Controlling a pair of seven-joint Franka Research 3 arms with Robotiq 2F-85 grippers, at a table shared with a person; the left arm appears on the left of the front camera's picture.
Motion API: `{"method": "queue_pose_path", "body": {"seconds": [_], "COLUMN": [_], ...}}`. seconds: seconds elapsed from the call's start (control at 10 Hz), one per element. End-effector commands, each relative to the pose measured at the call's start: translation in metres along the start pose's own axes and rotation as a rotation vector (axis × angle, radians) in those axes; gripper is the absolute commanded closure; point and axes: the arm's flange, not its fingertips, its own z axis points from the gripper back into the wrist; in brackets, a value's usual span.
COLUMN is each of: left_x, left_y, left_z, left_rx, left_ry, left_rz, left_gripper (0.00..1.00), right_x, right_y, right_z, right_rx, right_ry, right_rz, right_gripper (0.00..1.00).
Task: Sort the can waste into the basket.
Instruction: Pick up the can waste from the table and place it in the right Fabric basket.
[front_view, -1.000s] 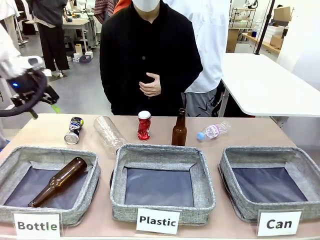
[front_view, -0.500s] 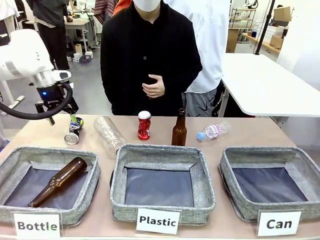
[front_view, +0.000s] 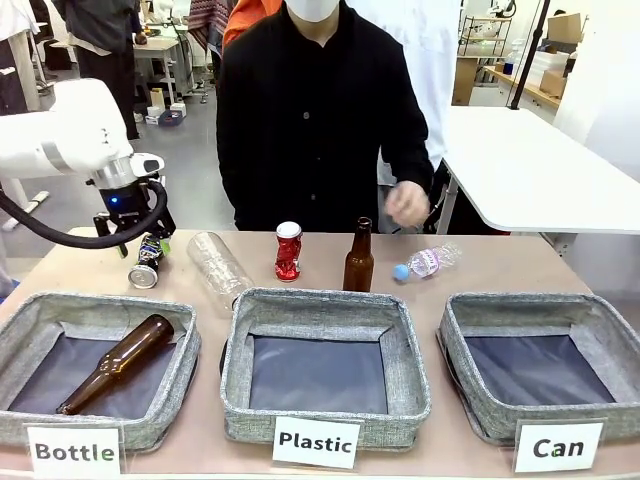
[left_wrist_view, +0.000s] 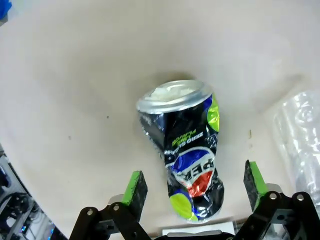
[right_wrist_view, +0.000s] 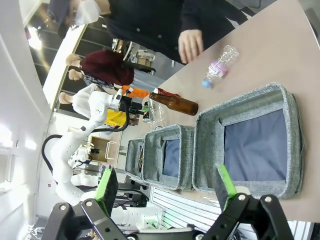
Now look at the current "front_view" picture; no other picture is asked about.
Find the clear plastic cup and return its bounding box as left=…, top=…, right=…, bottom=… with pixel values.
left=186, top=230, right=256, bottom=318

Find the dark printed crushed can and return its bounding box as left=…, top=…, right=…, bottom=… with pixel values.
left=127, top=232, right=165, bottom=290

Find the white Bottle label sign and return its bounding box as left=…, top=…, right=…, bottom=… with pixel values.
left=26, top=425, right=123, bottom=480

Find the white face mask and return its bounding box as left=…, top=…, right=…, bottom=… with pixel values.
left=285, top=0, right=344, bottom=23

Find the person in black jacket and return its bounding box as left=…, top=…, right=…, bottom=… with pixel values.
left=215, top=0, right=434, bottom=233

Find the white folding table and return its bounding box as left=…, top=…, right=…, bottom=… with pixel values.
left=434, top=105, right=640, bottom=236

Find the grey fabric basket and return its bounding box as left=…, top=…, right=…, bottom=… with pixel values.
left=0, top=292, right=202, bottom=450
left=219, top=286, right=432, bottom=452
left=436, top=291, right=640, bottom=443

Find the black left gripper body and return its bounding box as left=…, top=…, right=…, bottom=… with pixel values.
left=93, top=179, right=177, bottom=238

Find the person's left hand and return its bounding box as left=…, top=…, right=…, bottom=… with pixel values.
left=384, top=180, right=431, bottom=228

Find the black pole stand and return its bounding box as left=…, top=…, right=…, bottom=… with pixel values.
left=506, top=0, right=551, bottom=110

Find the person in dark clothes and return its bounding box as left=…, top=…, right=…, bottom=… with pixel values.
left=51, top=0, right=149, bottom=141

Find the brown glass bottle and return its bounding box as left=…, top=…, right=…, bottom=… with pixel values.
left=55, top=313, right=176, bottom=416
left=342, top=216, right=376, bottom=293

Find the white Can label sign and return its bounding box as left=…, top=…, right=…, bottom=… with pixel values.
left=513, top=422, right=605, bottom=474

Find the cardboard box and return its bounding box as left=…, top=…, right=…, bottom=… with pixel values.
left=546, top=12, right=584, bottom=45

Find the clear bottle with blue cap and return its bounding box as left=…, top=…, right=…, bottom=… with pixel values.
left=392, top=242, right=463, bottom=282

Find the black robot cable hose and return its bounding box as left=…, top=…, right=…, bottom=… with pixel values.
left=0, top=179, right=169, bottom=250

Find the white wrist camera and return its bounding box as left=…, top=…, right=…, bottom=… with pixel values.
left=128, top=152, right=166, bottom=178

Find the wooden workbench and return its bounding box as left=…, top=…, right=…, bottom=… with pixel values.
left=483, top=64, right=562, bottom=109

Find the white background desk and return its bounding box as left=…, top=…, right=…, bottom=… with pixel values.
left=132, top=37, right=182, bottom=107

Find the white Plastic label sign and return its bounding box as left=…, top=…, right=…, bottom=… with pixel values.
left=271, top=415, right=362, bottom=470

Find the red crushed soda can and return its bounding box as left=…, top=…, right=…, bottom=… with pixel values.
left=274, top=220, right=304, bottom=283

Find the person in white coat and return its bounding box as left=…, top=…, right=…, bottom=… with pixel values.
left=344, top=0, right=462, bottom=171

